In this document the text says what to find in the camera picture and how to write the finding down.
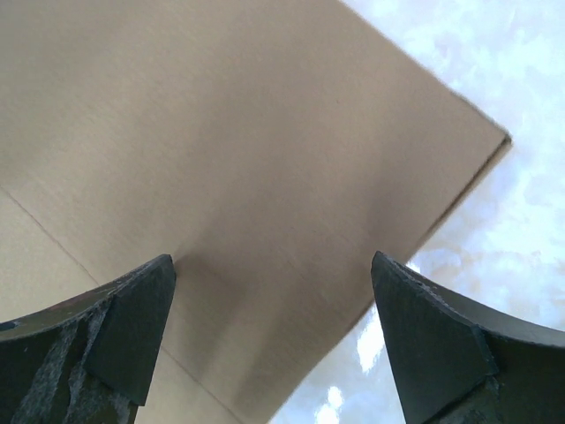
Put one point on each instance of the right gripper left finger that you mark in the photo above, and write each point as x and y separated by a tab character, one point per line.
91	358

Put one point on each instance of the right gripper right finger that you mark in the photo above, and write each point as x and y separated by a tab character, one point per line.
455	360

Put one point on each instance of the brown cardboard box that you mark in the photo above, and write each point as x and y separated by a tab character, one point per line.
270	147

